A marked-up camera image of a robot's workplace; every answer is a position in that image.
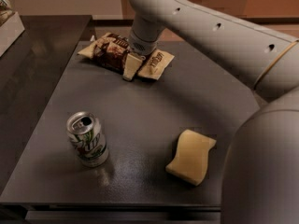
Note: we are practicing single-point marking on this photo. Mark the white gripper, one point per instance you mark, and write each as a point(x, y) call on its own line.
point(142, 46)

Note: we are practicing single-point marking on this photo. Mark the brown chip bag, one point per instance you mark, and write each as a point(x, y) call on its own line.
point(110, 51)

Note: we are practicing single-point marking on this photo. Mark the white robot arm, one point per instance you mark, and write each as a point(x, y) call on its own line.
point(261, 172)

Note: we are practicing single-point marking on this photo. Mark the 7up soda can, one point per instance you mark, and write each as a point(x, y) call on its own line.
point(85, 134)

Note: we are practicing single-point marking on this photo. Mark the yellow sponge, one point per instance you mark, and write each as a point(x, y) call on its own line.
point(191, 160)

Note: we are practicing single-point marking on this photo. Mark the white box with snacks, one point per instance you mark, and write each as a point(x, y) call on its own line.
point(11, 26)

